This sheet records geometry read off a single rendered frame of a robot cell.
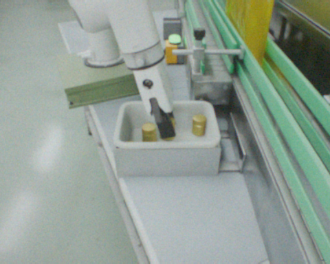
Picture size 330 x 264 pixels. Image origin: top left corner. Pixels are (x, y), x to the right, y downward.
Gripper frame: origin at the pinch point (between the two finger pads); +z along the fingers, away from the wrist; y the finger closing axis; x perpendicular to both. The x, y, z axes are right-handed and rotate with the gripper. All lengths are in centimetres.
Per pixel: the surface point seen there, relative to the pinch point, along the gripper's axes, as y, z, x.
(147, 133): 1.6, 2.4, 5.3
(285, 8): 36, -7, -36
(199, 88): 12.7, 0.0, -7.9
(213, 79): 13.7, -1.1, -11.8
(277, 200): -22.8, 2.5, -17.3
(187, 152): -6.4, 3.6, -3.5
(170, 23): 81, 1, 1
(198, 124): 5.6, 5.8, -6.1
